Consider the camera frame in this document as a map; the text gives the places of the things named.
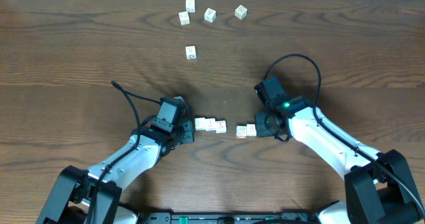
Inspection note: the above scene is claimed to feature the wooden block green side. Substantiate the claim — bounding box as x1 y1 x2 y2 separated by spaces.
195 118 205 130

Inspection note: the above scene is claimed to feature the wooden block letter A green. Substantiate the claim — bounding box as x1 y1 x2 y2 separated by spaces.
246 124 257 137

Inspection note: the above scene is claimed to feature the wooden block blue side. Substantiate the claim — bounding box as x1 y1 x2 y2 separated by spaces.
205 118 216 132
215 120 227 134

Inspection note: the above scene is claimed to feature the wooden block snail letter Y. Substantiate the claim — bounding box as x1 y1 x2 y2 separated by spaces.
236 126 247 139

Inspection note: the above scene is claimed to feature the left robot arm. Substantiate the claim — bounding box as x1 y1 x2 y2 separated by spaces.
37 96 195 223

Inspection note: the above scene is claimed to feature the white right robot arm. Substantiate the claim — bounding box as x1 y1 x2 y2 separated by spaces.
255 93 424 223

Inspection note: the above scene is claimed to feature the wooden block soccer ball yellow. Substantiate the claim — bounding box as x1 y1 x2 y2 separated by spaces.
185 46 197 59

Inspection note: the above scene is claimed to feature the wooden block red M side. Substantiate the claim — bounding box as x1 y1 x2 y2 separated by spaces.
179 11 190 25

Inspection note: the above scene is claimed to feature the wooden block number 6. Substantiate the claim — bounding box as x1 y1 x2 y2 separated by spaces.
235 5 248 20

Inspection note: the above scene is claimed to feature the wooden block number 3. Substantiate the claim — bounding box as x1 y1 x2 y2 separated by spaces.
204 8 216 23

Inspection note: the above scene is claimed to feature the wooden block far back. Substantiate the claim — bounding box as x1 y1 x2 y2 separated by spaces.
185 0 196 13

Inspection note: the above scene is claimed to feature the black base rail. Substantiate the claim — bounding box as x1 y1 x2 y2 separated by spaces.
137 211 320 224

